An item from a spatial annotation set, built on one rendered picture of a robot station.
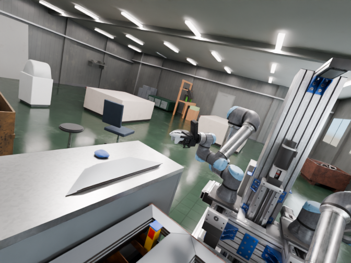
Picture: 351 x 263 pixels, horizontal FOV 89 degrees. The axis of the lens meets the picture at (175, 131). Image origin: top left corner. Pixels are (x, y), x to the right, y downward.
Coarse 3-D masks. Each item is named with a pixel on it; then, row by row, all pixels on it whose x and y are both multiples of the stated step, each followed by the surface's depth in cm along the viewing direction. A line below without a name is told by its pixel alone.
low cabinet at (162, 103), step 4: (148, 96) 1191; (152, 96) 1179; (156, 96) 1242; (152, 100) 1181; (156, 100) 1167; (160, 100) 1153; (164, 100) 1142; (168, 100) 1201; (156, 104) 1170; (160, 104) 1157; (164, 104) 1144; (168, 104) 1132; (172, 104) 1174; (160, 108) 1160; (164, 108) 1147; (168, 108) 1141; (172, 108) 1193
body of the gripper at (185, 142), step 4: (184, 132) 101; (188, 132) 103; (192, 136) 100; (200, 136) 105; (180, 140) 103; (184, 140) 100; (188, 140) 101; (192, 140) 102; (196, 140) 106; (200, 140) 106; (184, 144) 101; (188, 144) 102; (192, 144) 106
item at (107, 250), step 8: (144, 224) 110; (136, 232) 104; (160, 232) 110; (168, 232) 108; (120, 240) 95; (128, 240) 99; (112, 248) 91; (152, 248) 97; (96, 256) 83; (104, 256) 87
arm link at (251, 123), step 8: (248, 112) 118; (248, 120) 114; (256, 120) 113; (240, 128) 114; (248, 128) 112; (256, 128) 112; (232, 136) 113; (240, 136) 110; (248, 136) 112; (232, 144) 108; (240, 144) 110; (224, 152) 106; (232, 152) 108; (208, 160) 108; (216, 160) 104; (224, 160) 103; (216, 168) 104; (224, 168) 105
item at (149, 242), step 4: (152, 228) 105; (148, 232) 106; (156, 232) 103; (148, 236) 106; (156, 236) 106; (148, 240) 106; (152, 240) 105; (156, 240) 108; (148, 244) 107; (152, 244) 105; (148, 248) 107
